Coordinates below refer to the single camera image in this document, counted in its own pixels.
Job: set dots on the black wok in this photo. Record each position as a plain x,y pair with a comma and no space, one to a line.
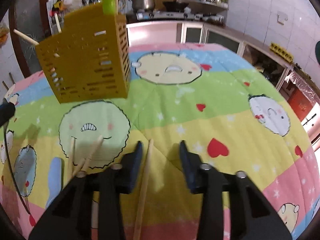
175,5

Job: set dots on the wooden chopstick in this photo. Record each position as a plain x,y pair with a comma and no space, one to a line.
26,37
58,23
146,180
93,150

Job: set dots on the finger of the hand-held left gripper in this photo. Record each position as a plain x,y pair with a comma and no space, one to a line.
6,112

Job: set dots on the red and yellow hanging items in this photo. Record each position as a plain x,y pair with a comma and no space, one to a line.
57,8

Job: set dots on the gold perforated utensil holder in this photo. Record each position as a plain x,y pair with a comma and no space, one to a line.
82,62

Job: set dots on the yellow hanging plastic bag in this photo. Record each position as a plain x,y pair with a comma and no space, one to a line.
3,35

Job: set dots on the gas stove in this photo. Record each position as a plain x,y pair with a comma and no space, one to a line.
162,15

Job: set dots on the white wall socket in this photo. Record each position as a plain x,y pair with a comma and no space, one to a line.
282,18

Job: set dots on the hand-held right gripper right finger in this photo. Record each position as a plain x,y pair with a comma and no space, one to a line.
191,172

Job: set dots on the red cabinet with plastic cover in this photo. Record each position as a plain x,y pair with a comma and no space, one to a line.
303,97

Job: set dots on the green round hanging board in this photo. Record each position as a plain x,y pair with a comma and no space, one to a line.
318,53

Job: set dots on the leaning wooden sticks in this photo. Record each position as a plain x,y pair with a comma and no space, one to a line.
8,81

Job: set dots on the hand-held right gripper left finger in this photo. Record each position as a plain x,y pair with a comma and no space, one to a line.
133,170

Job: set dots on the colourful cartoon printed blanket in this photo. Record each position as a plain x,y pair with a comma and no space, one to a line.
200,100

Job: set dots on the steel pot with lid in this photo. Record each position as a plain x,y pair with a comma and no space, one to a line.
143,3

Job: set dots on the light blue spatula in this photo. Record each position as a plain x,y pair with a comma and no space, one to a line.
55,177

